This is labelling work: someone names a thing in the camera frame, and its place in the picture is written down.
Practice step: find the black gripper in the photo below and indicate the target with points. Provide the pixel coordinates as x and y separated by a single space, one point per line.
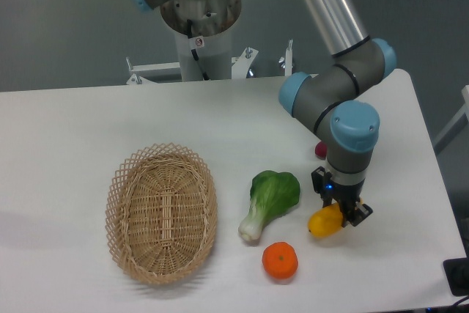
347 196

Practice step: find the yellow mango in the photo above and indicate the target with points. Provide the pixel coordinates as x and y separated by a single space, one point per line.
326 222

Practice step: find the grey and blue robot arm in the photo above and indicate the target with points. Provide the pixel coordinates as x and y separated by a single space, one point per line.
326 104

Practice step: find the purple sweet potato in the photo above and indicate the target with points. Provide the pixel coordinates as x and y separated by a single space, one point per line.
321 150

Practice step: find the green bok choy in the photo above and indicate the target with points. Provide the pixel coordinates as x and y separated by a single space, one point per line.
272 195

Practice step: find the orange tangerine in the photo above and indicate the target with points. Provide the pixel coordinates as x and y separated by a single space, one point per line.
280 261

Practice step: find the black device at table edge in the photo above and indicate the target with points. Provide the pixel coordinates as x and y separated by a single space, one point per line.
456 271

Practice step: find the woven wicker basket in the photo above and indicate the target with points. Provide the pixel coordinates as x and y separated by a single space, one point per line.
161 214

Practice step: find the white frame at right edge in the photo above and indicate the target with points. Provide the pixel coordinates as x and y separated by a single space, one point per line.
453 127

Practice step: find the white pedestal base frame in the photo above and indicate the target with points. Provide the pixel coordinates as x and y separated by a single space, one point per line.
241 67

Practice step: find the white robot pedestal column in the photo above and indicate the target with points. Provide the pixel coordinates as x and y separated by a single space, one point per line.
205 58

